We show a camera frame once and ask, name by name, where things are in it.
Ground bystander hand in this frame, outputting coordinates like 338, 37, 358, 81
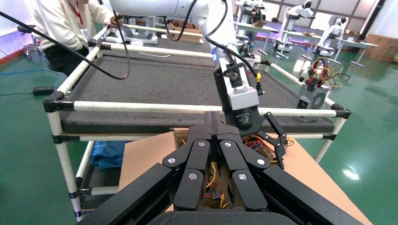
108, 16, 125, 29

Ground short black cable loop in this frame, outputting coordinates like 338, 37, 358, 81
163, 0, 199, 42

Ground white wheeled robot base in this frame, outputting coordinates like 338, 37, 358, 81
104, 15, 159, 46

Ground silver power supply tangled wires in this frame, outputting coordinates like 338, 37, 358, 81
297, 57, 351, 124

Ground black cable yellow connector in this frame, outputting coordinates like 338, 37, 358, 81
205, 0, 265, 96

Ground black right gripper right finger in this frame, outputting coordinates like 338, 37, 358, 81
213, 111, 364, 225

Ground blue floor cable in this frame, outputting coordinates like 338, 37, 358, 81
0, 68, 60, 96

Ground blue cloth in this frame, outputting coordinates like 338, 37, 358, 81
89, 141, 129, 172

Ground cardboard box with wires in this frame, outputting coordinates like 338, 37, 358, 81
166, 19, 203, 44

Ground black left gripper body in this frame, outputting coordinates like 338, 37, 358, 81
214, 65, 265, 137

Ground coloured power supply wire bundle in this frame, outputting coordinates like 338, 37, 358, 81
242, 134, 295, 165
203, 162, 231, 209

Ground black stool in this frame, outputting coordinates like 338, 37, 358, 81
17, 24, 41, 60

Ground stacked cardboard cartons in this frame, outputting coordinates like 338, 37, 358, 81
363, 33, 398, 63

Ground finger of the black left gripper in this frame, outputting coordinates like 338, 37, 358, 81
257, 112, 287, 170

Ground thin white cable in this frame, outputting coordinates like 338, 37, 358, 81
138, 51, 172, 59

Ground person in white sweater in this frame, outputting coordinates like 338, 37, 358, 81
32, 0, 125, 77

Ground brown cardboard divider box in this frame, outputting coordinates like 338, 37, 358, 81
118, 127, 372, 225

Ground long white workshop table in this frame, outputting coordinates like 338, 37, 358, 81
306, 30, 379, 68

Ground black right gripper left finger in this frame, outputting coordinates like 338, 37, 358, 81
76, 111, 214, 225

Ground white humanoid robot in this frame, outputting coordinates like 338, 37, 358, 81
278, 0, 315, 60
235, 0, 262, 23
313, 15, 348, 60

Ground long black cable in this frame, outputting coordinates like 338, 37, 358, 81
0, 10, 132, 81

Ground white pipe frame cart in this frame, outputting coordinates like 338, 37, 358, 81
43, 24, 352, 219

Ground white id badge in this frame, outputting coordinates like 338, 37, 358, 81
80, 28, 92, 43

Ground black power adapter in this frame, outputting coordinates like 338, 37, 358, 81
32, 86, 57, 97

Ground black pillar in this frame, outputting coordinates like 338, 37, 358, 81
359, 0, 387, 32

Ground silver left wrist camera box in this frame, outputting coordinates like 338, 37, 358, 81
219, 57, 260, 111

